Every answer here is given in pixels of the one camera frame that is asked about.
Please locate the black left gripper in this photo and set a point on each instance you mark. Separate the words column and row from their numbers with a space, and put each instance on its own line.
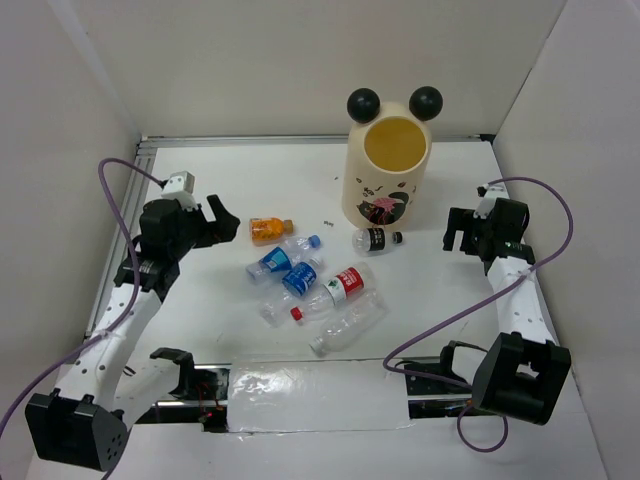
column 226, row 224

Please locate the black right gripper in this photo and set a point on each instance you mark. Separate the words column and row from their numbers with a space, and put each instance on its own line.
column 462, row 219

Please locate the orange juice bottle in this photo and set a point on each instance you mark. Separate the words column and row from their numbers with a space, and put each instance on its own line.
column 269, row 230

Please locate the crushed blue-label bottle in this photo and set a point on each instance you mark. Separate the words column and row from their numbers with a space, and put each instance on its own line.
column 276, row 261

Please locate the black-label small bottle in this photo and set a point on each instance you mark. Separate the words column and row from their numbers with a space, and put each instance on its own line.
column 376, row 241

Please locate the clear unlabelled bottle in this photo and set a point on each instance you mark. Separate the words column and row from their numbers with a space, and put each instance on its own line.
column 347, row 326

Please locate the blue-cap clear bottle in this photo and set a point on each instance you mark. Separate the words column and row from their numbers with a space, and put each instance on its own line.
column 299, row 249

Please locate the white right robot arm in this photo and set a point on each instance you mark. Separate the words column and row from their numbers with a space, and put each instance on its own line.
column 522, row 374

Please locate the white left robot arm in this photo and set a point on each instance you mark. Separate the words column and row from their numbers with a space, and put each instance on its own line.
column 87, row 418

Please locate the cream cat-print bin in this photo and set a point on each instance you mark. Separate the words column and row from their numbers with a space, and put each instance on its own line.
column 388, row 150

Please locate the blue-label clear bottle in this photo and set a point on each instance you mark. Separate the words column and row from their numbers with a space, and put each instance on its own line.
column 291, row 289

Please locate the red-label red-cap bottle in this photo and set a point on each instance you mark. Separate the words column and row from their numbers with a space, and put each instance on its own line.
column 335, row 293

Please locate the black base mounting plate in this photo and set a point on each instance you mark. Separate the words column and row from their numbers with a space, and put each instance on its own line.
column 305, row 397

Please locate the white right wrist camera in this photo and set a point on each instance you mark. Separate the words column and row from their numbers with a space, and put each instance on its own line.
column 488, row 195

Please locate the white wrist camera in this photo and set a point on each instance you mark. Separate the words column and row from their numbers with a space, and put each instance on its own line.
column 179, row 187
column 488, row 195

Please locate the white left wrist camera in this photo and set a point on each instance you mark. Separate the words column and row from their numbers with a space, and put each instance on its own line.
column 179, row 187

